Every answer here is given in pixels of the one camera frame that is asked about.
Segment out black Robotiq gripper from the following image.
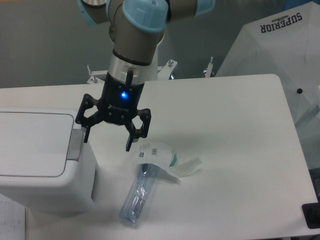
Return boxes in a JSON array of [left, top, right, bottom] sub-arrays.
[[74, 71, 152, 153]]

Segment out white push-lid trash can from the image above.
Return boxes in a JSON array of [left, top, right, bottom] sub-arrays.
[[0, 107, 99, 213]]

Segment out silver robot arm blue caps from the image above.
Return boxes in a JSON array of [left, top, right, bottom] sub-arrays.
[[75, 0, 215, 151]]

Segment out white paper wrapper with label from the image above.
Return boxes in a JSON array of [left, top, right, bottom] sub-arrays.
[[127, 142, 203, 184]]

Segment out clear plastic tube packaging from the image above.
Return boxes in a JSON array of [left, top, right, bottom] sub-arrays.
[[119, 163, 160, 226]]

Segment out printed paper sheet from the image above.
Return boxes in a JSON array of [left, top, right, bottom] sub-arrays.
[[0, 194, 26, 240]]

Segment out white umbrella with Superior text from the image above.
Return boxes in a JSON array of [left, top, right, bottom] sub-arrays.
[[214, 1, 320, 126]]

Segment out black device at table corner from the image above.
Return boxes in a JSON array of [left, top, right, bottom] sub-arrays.
[[302, 202, 320, 229]]

